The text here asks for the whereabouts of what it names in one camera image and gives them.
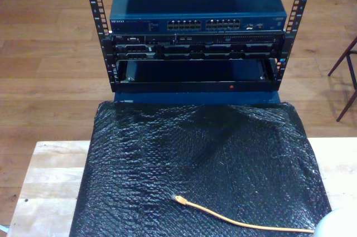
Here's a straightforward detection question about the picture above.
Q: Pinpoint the black rack drawer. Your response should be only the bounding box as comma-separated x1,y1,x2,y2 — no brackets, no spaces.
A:
113,58,279,93

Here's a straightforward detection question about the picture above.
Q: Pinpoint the yellow network cable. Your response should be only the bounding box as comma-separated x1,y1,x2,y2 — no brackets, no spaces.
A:
170,195,315,234

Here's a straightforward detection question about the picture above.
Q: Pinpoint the black bubble wrap mat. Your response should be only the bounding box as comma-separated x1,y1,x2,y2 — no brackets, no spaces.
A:
69,100,333,237

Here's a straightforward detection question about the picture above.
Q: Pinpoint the black rack server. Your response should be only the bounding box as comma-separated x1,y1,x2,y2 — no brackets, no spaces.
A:
110,33,284,61

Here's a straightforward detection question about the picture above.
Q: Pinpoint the blue base box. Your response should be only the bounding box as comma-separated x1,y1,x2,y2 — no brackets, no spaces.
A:
113,91,281,107

